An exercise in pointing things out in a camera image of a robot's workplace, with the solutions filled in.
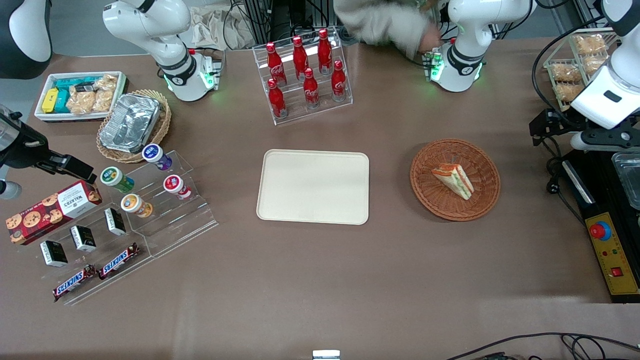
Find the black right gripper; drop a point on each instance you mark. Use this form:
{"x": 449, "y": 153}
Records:
{"x": 24, "y": 148}

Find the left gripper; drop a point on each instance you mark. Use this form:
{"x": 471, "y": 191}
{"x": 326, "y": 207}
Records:
{"x": 556, "y": 125}

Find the triangular sandwich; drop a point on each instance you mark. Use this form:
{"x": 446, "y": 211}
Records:
{"x": 455, "y": 181}

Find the grey sleeved forearm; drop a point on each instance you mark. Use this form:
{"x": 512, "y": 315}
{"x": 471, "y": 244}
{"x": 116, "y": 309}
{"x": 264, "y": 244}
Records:
{"x": 380, "y": 22}

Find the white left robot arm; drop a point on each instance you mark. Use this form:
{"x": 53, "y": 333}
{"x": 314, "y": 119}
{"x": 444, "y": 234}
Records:
{"x": 465, "y": 45}

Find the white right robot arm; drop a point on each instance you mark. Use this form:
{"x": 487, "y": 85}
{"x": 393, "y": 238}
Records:
{"x": 150, "y": 30}

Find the aluminium foil tray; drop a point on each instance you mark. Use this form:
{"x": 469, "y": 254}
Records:
{"x": 130, "y": 122}

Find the light wicker basket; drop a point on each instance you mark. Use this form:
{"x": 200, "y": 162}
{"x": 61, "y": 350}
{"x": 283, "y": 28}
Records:
{"x": 162, "y": 125}

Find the brown wicker basket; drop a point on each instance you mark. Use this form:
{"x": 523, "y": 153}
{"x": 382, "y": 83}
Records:
{"x": 430, "y": 195}

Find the cream plastic tray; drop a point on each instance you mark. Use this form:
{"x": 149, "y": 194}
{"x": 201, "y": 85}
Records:
{"x": 312, "y": 187}

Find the person's bare hand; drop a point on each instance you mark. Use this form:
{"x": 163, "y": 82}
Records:
{"x": 430, "y": 39}

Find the green lid yogurt cup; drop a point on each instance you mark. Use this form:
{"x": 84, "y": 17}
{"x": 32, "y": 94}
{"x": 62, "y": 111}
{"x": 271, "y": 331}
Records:
{"x": 115, "y": 178}

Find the bagged bread snack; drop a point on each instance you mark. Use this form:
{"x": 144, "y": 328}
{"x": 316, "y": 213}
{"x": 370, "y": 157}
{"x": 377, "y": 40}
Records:
{"x": 590, "y": 44}
{"x": 595, "y": 64}
{"x": 567, "y": 92}
{"x": 566, "y": 73}

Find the red cookie box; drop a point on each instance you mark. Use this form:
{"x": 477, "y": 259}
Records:
{"x": 50, "y": 212}

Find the small black white box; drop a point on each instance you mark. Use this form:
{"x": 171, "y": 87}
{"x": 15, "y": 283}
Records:
{"x": 54, "y": 253}
{"x": 83, "y": 238}
{"x": 115, "y": 221}

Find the orange lid yogurt cup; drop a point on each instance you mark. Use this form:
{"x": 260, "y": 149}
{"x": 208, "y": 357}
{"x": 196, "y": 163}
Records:
{"x": 135, "y": 205}

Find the white plastic bin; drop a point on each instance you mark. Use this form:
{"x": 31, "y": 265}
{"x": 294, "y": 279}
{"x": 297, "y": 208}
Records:
{"x": 41, "y": 116}

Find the clear bag of crackers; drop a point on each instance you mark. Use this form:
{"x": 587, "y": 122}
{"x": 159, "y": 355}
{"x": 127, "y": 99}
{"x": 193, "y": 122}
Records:
{"x": 81, "y": 102}
{"x": 105, "y": 92}

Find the teal small box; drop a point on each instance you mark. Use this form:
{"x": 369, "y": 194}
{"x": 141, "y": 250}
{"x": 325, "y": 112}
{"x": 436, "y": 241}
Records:
{"x": 62, "y": 101}

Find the purple lid yogurt cup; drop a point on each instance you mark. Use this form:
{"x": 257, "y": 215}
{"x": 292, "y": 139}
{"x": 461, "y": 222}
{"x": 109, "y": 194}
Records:
{"x": 155, "y": 155}

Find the yellow small box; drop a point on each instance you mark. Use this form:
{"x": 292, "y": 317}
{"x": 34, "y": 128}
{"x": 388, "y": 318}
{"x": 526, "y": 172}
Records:
{"x": 50, "y": 100}

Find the teal long box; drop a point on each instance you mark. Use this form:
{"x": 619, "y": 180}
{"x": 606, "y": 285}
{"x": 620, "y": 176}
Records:
{"x": 75, "y": 81}

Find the steel appliance pan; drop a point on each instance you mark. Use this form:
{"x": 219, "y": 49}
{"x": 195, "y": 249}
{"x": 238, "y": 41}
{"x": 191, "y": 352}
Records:
{"x": 630, "y": 180}

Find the red lid yogurt cup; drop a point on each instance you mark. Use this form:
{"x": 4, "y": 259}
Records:
{"x": 175, "y": 185}

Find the snickers chocolate bar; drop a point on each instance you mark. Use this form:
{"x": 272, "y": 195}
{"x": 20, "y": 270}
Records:
{"x": 74, "y": 283}
{"x": 119, "y": 261}

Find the clear acrylic snack stand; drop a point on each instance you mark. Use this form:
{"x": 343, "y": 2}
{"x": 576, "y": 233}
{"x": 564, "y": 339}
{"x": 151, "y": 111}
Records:
{"x": 100, "y": 272}

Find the clear acrylic cup stand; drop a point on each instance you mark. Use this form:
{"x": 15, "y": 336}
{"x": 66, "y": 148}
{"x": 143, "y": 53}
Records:
{"x": 175, "y": 220}

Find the red emergency stop button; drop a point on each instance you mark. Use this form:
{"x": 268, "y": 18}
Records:
{"x": 600, "y": 230}

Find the yellow control panel box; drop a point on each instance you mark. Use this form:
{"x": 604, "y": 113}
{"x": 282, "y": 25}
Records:
{"x": 617, "y": 250}

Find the crumpled paper bag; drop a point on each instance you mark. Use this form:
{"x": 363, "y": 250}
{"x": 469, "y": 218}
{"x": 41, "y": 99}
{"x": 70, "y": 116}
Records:
{"x": 215, "y": 27}

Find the red cola bottle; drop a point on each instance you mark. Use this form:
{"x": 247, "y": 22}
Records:
{"x": 338, "y": 82}
{"x": 311, "y": 90}
{"x": 300, "y": 60}
{"x": 277, "y": 100}
{"x": 325, "y": 52}
{"x": 275, "y": 67}

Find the clear acrylic bottle rack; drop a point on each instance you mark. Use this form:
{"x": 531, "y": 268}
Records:
{"x": 290, "y": 114}

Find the black equipment rack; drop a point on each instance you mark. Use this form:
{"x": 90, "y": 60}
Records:
{"x": 280, "y": 20}

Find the small white device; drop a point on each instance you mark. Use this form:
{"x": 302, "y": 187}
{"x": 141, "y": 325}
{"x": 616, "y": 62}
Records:
{"x": 326, "y": 355}

